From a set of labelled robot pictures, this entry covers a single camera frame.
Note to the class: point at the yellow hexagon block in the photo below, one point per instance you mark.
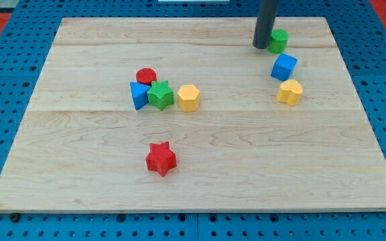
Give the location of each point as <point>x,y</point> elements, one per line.
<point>188,98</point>

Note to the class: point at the light wooden board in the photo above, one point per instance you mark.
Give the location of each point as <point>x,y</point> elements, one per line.
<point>81,145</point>

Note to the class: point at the green star block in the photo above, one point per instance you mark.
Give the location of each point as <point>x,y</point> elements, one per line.
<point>160,95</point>

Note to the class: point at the red star block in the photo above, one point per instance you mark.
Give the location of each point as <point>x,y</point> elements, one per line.
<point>160,158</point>

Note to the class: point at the blue triangle block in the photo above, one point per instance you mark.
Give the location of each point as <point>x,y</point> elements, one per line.
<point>139,94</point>

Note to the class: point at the red cylinder block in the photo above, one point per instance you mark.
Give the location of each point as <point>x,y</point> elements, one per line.
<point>146,76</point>

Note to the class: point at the yellow heart block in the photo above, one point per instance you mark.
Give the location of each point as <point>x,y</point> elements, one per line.
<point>290,92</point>

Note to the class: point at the blue cube block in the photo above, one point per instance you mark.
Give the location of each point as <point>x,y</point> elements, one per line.
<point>283,67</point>

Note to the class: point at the green cylinder block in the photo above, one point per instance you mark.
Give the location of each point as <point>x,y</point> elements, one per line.
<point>279,39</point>

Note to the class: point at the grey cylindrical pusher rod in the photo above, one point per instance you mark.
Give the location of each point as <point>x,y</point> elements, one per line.
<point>264,23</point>

